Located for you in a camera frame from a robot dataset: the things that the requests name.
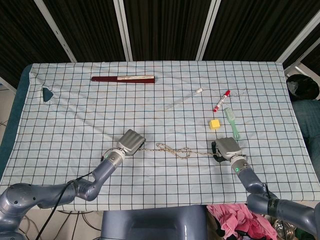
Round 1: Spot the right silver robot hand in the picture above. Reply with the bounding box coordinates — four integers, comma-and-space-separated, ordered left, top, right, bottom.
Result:
211, 137, 243, 164

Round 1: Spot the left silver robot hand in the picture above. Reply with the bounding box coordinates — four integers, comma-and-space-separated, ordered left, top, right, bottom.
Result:
116, 129, 147, 156

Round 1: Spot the beige twisted rope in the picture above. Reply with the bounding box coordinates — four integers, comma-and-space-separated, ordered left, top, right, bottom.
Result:
136, 142, 221, 160

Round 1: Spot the green plastic comb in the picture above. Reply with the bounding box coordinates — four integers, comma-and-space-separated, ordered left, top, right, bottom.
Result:
223, 107, 241, 140

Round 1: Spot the yellow cube block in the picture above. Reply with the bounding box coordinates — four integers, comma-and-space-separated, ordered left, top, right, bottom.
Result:
209, 119, 223, 131

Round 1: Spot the blue checkered tablecloth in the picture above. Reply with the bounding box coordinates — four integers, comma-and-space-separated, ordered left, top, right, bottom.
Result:
0, 60, 312, 211

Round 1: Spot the red and white marker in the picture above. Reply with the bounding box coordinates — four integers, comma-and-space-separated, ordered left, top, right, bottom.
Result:
212, 89, 231, 113

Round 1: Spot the dark red folded fan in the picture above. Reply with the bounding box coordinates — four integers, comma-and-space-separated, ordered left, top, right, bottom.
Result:
91, 75, 156, 84

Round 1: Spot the clear glass pipette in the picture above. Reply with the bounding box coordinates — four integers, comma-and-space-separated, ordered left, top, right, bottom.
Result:
164, 87, 203, 110

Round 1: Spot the pink cloth pile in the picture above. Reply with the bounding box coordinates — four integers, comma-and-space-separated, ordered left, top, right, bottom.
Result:
206, 203, 278, 240

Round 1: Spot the grey-blue robot torso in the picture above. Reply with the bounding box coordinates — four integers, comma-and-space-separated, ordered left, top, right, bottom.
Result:
100, 204, 209, 240

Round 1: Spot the black bag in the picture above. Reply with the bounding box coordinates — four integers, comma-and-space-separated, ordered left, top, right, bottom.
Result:
286, 73, 320, 101

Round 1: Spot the stainless steel bowl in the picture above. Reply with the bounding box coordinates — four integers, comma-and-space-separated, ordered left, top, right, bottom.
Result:
273, 219, 297, 240

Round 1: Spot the teal table padding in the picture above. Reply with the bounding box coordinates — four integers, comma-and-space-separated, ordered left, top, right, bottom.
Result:
0, 63, 33, 176

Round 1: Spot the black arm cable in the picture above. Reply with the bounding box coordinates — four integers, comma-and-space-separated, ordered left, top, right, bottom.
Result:
34, 171, 96, 240

